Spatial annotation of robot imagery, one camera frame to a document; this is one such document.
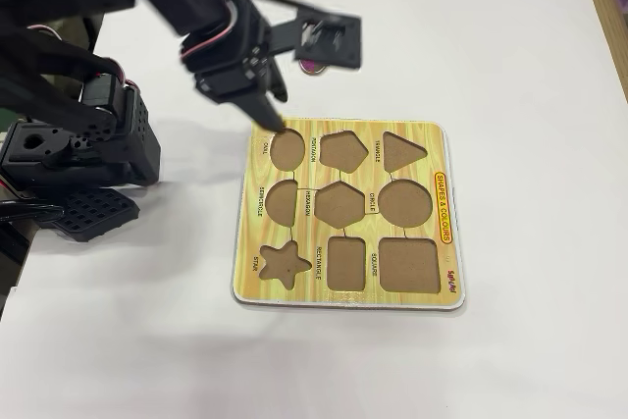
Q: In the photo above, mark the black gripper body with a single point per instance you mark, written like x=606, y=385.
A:
x=235, y=91

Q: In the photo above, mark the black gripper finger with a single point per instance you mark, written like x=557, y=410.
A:
x=265, y=115
x=278, y=93

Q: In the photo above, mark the purple oval piece yellow pin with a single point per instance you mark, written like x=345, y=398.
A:
x=309, y=67

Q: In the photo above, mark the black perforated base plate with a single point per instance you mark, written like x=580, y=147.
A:
x=93, y=213

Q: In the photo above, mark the wooden shape puzzle board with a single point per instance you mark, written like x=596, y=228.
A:
x=441, y=154

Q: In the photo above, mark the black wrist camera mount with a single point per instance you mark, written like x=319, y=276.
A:
x=343, y=46

